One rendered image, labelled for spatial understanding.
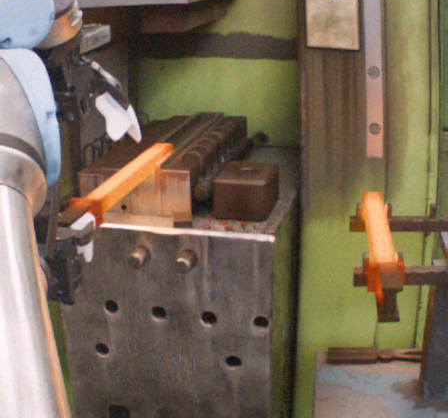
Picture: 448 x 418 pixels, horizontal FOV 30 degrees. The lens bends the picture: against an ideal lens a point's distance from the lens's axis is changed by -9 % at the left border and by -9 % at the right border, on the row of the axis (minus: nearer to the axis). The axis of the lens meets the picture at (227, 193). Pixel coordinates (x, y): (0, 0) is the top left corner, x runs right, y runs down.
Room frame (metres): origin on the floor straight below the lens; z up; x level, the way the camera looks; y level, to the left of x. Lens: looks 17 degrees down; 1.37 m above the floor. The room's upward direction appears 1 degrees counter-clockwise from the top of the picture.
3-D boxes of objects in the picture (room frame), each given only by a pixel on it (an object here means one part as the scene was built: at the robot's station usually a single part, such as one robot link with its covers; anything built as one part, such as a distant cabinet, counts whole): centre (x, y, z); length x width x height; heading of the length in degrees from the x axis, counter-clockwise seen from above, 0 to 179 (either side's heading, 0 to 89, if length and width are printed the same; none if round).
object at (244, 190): (1.40, -0.03, 0.95); 0.12 x 0.08 x 0.06; 166
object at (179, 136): (1.58, 0.08, 0.99); 0.42 x 0.05 x 0.01; 166
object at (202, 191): (1.52, 0.00, 0.95); 0.34 x 0.03 x 0.03; 166
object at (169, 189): (1.58, 0.11, 0.96); 0.42 x 0.20 x 0.09; 166
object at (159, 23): (1.62, 0.07, 1.24); 0.30 x 0.07 x 0.06; 166
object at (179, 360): (1.58, 0.05, 0.69); 0.56 x 0.38 x 0.45; 166
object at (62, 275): (0.97, 0.23, 0.98); 0.12 x 0.08 x 0.09; 166
